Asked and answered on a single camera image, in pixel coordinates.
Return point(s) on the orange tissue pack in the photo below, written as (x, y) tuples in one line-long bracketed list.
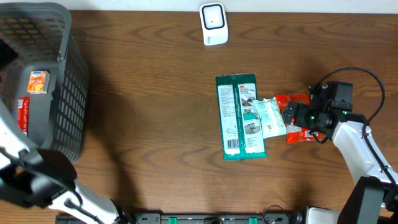
[(38, 82)]

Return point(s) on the white barcode scanner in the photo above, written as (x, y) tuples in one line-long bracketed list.
[(214, 24)]

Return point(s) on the dark green packet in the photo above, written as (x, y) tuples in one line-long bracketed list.
[(241, 130)]

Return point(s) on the light green wipes pack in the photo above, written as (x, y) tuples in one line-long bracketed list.
[(270, 117)]

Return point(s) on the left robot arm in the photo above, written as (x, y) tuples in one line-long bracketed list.
[(47, 179)]

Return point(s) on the red snack bag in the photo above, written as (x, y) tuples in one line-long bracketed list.
[(294, 133)]

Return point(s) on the red packet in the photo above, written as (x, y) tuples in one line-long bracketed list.
[(23, 114)]

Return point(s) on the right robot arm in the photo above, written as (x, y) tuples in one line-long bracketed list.
[(375, 180)]

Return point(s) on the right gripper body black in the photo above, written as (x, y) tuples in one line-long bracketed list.
[(306, 116)]

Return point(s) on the grey plastic mesh basket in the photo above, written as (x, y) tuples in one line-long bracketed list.
[(37, 37)]

